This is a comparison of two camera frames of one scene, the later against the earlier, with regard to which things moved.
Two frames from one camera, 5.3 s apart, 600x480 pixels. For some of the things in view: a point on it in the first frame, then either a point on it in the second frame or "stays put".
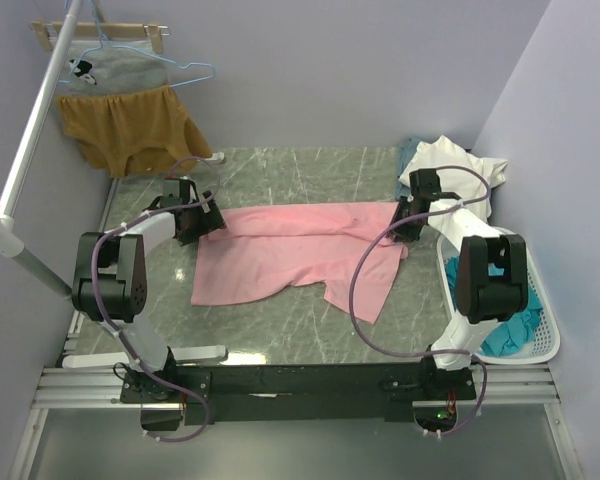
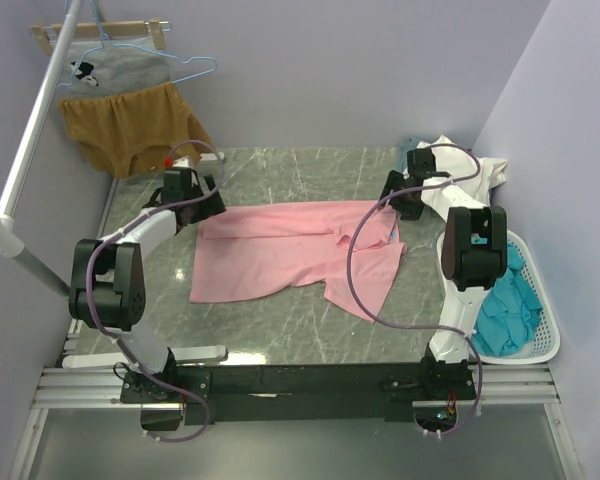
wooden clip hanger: (45, 31) stays put
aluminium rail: (100, 388) stays put
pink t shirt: (265, 249) stays put
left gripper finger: (206, 195) -> (210, 181)
